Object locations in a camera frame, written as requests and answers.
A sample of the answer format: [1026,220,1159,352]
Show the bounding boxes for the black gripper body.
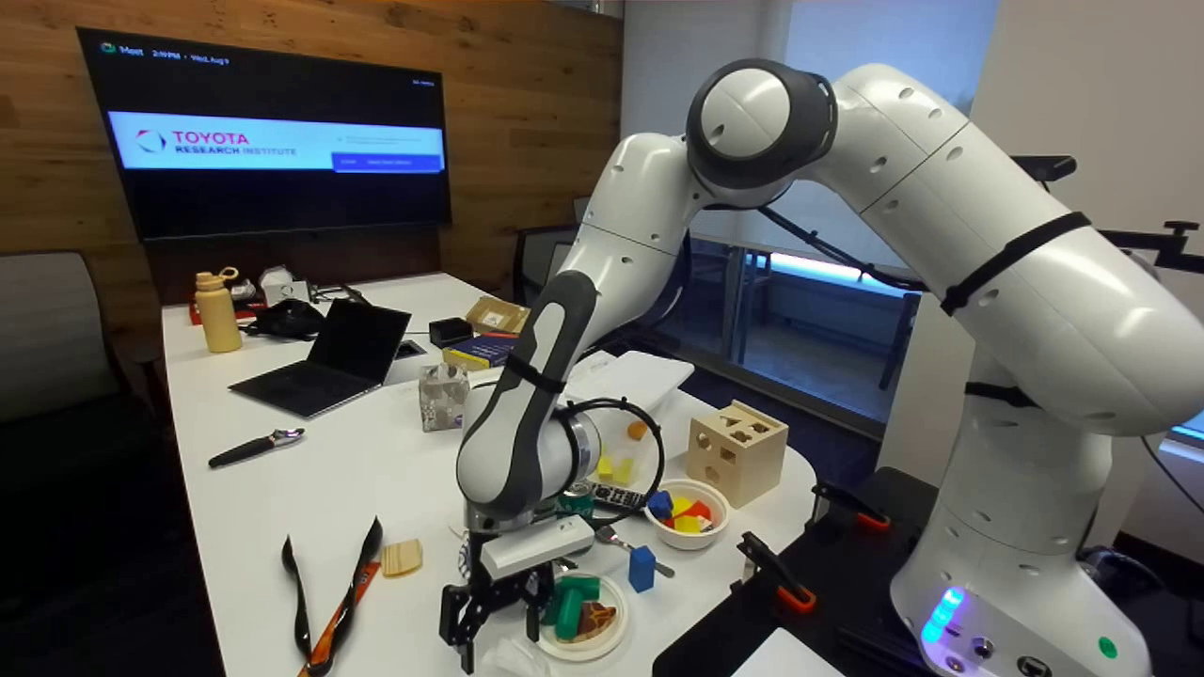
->
[440,563,554,639]

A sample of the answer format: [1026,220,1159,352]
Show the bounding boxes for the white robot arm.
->
[454,60,1204,677]

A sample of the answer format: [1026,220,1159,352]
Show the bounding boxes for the yellow water bottle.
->
[192,267,241,352]

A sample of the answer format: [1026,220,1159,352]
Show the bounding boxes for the white plate with green blocks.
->
[537,574,631,663]

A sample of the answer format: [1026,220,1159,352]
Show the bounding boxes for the silver metal spoon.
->
[596,528,636,553]

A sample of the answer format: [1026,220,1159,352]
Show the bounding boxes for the loose blue block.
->
[623,545,658,593]

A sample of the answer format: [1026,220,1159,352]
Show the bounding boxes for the black orange tongs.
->
[280,515,389,677]

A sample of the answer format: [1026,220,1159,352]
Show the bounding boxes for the clear plastic container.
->
[569,349,693,492]

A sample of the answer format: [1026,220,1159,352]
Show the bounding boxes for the white bowl with blocks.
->
[645,476,730,553]

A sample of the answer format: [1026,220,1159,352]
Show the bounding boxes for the grey tissue box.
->
[416,365,470,433]

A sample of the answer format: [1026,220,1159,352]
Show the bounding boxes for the black marker pen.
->
[207,430,305,471]

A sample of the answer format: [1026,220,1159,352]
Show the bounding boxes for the wooden shape sorter box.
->
[683,401,789,507]

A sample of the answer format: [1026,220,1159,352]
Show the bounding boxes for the black laptop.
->
[232,299,411,416]

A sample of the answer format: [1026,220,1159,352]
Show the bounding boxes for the black orange clamp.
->
[736,481,893,615]

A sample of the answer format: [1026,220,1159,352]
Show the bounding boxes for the black office chair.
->
[0,253,153,604]

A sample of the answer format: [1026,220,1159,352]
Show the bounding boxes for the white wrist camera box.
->
[483,515,596,579]

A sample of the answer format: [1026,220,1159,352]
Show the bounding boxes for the wall television screen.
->
[79,26,451,242]

